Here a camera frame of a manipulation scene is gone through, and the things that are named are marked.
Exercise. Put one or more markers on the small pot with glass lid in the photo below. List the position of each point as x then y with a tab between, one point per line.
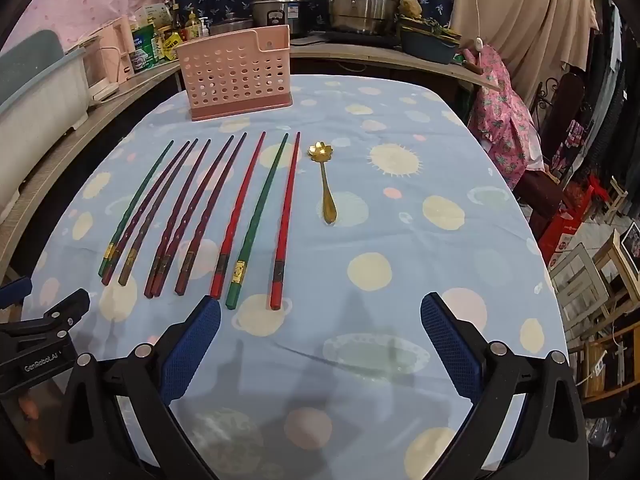
230	25

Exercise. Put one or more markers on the green tin can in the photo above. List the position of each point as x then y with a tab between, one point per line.
144	45

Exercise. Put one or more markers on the black induction cooker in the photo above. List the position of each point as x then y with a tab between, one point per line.
350	39

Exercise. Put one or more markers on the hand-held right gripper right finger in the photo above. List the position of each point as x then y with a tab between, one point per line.
450	345

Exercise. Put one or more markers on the pink electric kettle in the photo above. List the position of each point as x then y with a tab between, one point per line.
107	55

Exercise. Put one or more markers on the dark sauce bottle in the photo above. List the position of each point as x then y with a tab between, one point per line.
176	17

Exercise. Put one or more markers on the steel rice cooker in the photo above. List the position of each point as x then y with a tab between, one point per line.
277	7

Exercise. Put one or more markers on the yellow seasoning packet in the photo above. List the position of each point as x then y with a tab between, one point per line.
170	44

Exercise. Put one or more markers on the dark wooden chair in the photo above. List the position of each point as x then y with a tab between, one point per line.
560	125

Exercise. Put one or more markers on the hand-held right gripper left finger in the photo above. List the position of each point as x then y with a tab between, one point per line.
192	350

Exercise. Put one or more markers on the wooden shelf frame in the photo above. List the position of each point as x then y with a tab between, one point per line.
610	355

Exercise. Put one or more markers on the tan loofah sponge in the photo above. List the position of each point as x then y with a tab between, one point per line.
411	7

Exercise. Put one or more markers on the clear plastic storage box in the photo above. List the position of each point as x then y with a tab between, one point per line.
35	95

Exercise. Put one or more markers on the white food packet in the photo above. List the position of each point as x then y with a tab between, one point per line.
150	12

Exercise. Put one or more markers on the yellow oil bottle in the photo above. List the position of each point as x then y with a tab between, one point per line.
192	25

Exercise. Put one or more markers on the gold flower spoon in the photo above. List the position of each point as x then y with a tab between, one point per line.
328	210

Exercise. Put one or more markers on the blue plastic basin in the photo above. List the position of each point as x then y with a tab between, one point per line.
427	49

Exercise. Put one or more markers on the white pump bottle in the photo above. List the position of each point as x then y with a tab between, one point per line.
204	26

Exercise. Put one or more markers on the pink floral apron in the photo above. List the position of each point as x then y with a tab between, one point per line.
500	110

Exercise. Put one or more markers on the white wooden stool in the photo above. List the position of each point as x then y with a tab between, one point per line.
580	280

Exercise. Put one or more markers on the pink perforated utensil basket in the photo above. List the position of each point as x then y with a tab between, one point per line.
235	70

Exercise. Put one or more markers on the red cardboard box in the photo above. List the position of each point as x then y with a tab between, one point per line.
565	225

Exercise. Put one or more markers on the green chopstick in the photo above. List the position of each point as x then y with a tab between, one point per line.
235	291
106	262

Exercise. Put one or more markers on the beige curtain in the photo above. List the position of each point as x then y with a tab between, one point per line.
525	10

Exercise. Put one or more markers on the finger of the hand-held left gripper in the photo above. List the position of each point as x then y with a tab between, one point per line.
60	312
15	292

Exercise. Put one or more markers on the light blue dotted tablecloth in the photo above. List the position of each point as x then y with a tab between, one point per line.
400	260

